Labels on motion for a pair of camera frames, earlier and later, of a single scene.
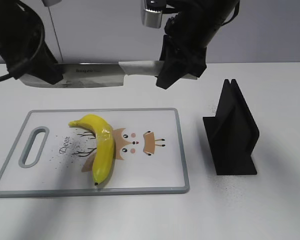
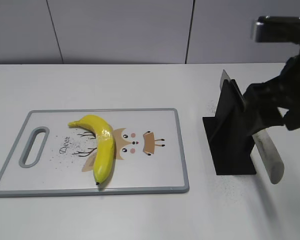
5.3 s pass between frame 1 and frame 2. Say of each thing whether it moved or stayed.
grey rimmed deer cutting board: stayed
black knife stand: stayed
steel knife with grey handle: moved
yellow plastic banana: stayed
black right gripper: moved
